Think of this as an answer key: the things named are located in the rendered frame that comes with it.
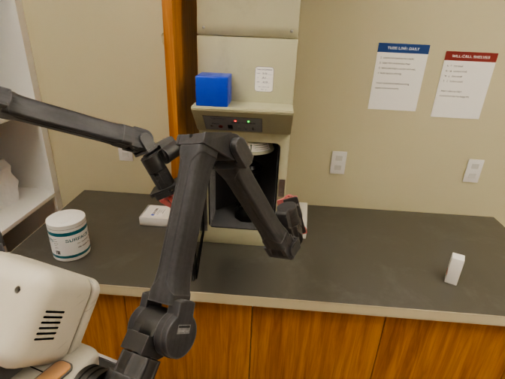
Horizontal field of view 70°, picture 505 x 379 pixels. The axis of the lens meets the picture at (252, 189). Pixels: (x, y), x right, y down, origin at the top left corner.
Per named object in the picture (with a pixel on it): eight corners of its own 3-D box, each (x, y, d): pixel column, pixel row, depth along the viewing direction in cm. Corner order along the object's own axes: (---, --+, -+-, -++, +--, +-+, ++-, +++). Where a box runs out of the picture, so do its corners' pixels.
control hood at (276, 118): (198, 128, 127) (197, 98, 123) (291, 133, 126) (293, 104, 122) (191, 137, 117) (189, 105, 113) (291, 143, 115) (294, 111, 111)
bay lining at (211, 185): (218, 198, 166) (218, 122, 151) (275, 202, 165) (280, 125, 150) (208, 225, 144) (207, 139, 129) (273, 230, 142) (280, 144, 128)
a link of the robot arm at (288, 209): (266, 255, 105) (292, 259, 101) (257, 221, 101) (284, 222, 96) (284, 233, 114) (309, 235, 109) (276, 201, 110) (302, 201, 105)
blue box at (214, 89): (201, 99, 122) (201, 71, 119) (231, 101, 122) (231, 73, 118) (195, 105, 113) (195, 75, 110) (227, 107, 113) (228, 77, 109)
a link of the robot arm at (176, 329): (173, 116, 75) (210, 112, 69) (213, 141, 85) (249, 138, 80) (122, 347, 65) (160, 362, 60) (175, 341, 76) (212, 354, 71)
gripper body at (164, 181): (157, 191, 117) (145, 171, 114) (185, 180, 115) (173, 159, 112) (152, 200, 111) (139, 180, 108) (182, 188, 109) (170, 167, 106)
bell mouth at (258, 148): (231, 139, 148) (231, 126, 146) (274, 142, 147) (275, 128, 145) (225, 153, 132) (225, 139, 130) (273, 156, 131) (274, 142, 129)
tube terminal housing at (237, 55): (211, 212, 170) (210, 33, 137) (281, 217, 168) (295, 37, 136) (201, 241, 147) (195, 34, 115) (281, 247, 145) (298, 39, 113)
